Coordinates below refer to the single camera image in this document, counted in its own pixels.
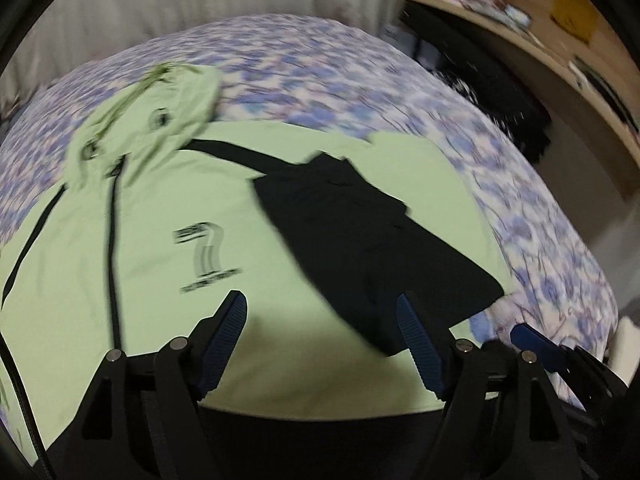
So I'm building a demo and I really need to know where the light green hooded jacket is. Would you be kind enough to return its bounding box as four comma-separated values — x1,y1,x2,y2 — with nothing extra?
1,63,513,444

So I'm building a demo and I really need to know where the wooden shelf unit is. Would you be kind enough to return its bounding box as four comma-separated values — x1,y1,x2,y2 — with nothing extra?
407,0,639,200

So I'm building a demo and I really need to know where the purple floral fleece blanket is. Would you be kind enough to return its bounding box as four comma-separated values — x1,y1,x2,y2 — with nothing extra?
1,15,618,358

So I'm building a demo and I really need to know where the grey curtain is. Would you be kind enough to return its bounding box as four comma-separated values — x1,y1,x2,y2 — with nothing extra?
1,0,396,113

